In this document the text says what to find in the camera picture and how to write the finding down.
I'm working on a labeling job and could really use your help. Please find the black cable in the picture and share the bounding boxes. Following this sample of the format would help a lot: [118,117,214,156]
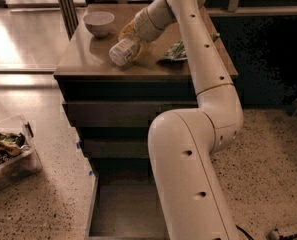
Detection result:
[236,224,255,240]

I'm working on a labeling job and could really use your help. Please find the white power strip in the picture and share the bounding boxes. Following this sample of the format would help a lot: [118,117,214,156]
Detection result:
[268,223,297,240]

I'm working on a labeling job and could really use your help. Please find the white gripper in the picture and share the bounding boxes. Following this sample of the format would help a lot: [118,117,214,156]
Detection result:
[118,7,165,62]

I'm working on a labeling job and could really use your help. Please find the clear plastic bottle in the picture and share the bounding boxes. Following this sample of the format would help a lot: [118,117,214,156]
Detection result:
[109,36,139,66]

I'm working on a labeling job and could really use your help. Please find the green snack bag in bin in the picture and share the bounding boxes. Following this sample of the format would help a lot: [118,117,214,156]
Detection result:
[0,132,26,147]

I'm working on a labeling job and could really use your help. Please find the brown drawer cabinet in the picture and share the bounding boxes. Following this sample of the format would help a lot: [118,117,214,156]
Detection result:
[53,3,239,240]

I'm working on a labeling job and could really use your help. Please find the white ceramic bowl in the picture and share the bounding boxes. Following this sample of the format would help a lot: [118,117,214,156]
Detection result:
[83,11,115,38]

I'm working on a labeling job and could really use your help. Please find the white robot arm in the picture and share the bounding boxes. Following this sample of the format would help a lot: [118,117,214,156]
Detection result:
[139,0,243,240]

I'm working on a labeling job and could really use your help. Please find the green chip bag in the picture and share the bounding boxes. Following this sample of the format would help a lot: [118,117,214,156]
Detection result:
[156,32,220,64]

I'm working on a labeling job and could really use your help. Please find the upper drawer front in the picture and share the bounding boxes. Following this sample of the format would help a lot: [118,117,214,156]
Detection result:
[63,101,197,127]

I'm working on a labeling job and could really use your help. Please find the open bottom drawer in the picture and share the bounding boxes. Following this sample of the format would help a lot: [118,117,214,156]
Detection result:
[88,169,169,240]

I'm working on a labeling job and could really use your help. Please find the middle drawer front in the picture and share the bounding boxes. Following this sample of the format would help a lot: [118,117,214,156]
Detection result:
[82,139,149,159]

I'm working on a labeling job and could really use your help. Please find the clear plastic storage bin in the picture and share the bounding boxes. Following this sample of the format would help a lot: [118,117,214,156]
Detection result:
[0,115,42,190]

